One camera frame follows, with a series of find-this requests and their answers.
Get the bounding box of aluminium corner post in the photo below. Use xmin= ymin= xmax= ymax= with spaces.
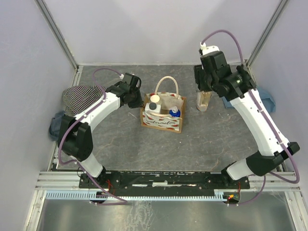
xmin=246 ymin=0 xmax=289 ymax=68
xmin=34 ymin=0 xmax=78 ymax=69

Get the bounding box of striped black white cloth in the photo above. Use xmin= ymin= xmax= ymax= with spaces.
xmin=62 ymin=85 xmax=103 ymax=116

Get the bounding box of pale green bottle cream cap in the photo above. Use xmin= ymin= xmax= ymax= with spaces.
xmin=150 ymin=94 xmax=161 ymax=105

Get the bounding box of aluminium frame rail front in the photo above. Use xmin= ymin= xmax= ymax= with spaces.
xmin=36 ymin=171 xmax=300 ymax=192

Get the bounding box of white bottle dark grey cap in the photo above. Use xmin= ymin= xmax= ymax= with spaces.
xmin=144 ymin=102 xmax=161 ymax=115

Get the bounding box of blue cloth right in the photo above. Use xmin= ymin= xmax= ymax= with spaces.
xmin=222 ymin=87 xmax=276 ymax=113

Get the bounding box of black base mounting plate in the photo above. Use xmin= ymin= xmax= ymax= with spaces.
xmin=78 ymin=169 xmax=251 ymax=197

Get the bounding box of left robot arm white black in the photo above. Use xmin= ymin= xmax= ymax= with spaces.
xmin=58 ymin=73 xmax=143 ymax=178

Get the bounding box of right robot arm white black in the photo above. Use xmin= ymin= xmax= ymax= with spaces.
xmin=194 ymin=46 xmax=300 ymax=181

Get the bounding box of left aluminium corner post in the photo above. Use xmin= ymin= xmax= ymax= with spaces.
xmin=34 ymin=0 xmax=78 ymax=69

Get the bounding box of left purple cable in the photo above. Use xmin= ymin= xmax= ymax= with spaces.
xmin=56 ymin=68 xmax=128 ymax=206

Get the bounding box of light blue cable duct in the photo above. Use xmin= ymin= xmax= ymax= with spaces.
xmin=45 ymin=190 xmax=229 ymax=200

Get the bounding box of right aluminium corner post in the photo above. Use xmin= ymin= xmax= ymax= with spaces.
xmin=246 ymin=0 xmax=289 ymax=68

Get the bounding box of clear amber liquid bottle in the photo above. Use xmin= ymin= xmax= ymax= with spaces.
xmin=196 ymin=91 xmax=212 ymax=112

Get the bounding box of dark blue cloth left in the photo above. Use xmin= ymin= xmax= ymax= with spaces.
xmin=48 ymin=111 xmax=64 ymax=141

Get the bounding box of blue pump bottle front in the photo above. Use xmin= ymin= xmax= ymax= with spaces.
xmin=169 ymin=106 xmax=180 ymax=117

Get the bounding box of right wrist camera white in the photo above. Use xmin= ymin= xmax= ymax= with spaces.
xmin=199 ymin=42 xmax=220 ymax=56

